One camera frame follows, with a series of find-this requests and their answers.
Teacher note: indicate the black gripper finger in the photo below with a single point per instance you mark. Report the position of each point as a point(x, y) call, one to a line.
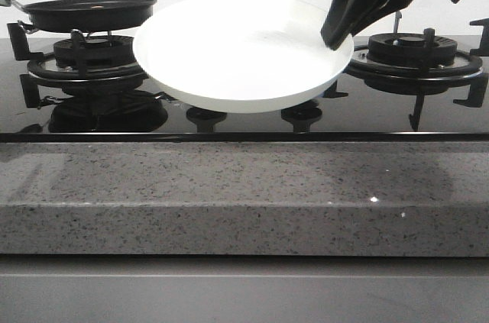
point(383, 8)
point(345, 17)

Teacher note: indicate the white round plate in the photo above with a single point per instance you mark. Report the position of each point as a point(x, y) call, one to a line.
point(239, 56)

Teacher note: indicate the black frying pan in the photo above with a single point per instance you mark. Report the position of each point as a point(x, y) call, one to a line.
point(62, 16)

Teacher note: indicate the right black gas burner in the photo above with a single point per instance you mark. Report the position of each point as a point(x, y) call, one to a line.
point(408, 50)

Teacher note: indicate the black gas burner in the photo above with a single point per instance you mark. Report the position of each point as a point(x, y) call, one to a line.
point(101, 51)
point(408, 50)

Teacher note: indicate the black glass cooktop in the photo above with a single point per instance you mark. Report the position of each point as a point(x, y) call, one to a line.
point(352, 109)

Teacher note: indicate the left black gas burner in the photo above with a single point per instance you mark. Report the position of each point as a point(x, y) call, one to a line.
point(101, 51)

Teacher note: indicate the left black pan support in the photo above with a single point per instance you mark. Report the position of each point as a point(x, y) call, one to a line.
point(38, 69)

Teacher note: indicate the wire pan trivet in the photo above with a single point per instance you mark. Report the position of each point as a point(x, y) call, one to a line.
point(27, 28)

